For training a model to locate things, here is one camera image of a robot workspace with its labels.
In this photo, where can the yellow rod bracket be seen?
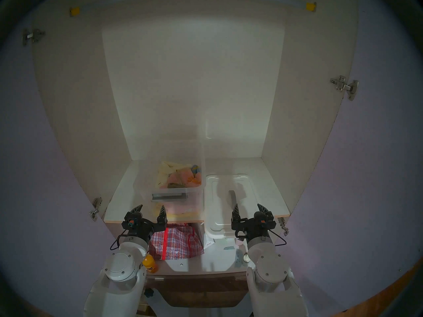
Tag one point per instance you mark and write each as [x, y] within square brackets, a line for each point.
[74, 11]
[311, 7]

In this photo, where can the white cabinet shelf board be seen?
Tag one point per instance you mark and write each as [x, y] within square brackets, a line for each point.
[211, 260]
[122, 200]

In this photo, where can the brown wooden panel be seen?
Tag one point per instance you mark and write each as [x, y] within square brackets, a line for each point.
[198, 290]

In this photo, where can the small white carton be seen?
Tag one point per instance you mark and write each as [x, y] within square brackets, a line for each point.
[208, 242]

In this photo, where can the light pink cloth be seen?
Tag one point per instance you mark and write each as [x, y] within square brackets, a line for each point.
[185, 207]

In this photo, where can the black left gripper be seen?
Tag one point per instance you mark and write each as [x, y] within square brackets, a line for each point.
[138, 225]

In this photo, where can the cream open wardrobe cabinet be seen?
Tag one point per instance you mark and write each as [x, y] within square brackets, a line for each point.
[66, 88]

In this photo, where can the grey blue flat pack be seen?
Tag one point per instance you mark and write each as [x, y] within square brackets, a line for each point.
[238, 257]

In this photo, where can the clear plastic storage bin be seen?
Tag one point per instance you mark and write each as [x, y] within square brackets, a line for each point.
[145, 187]

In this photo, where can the small pink bottle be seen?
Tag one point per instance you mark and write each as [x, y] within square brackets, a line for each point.
[238, 245]

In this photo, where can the red plaid woven bag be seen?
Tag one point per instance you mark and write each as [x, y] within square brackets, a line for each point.
[178, 243]

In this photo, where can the blue yellow striped cloth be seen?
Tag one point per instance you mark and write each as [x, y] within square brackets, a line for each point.
[196, 168]

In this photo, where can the black star knob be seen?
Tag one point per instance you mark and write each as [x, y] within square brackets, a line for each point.
[149, 292]

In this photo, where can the cream towel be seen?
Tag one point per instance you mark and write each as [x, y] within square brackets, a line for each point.
[163, 171]

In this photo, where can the steel cabinet door hinge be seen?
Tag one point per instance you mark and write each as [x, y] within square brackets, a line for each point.
[345, 86]
[33, 35]
[283, 224]
[96, 204]

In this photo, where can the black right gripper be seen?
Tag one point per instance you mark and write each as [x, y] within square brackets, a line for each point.
[254, 225]

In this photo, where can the orange bottle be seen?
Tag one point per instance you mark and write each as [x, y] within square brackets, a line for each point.
[150, 263]

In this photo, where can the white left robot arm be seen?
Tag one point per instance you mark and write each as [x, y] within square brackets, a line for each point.
[119, 270]

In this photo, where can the olive brown socks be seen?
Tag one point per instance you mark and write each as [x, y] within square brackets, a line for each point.
[175, 185]

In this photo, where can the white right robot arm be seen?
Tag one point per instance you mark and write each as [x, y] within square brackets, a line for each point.
[271, 270]

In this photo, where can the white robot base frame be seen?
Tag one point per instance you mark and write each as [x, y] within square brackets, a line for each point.
[155, 303]

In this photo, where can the white plastic bin lid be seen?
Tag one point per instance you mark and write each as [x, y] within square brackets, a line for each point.
[218, 204]

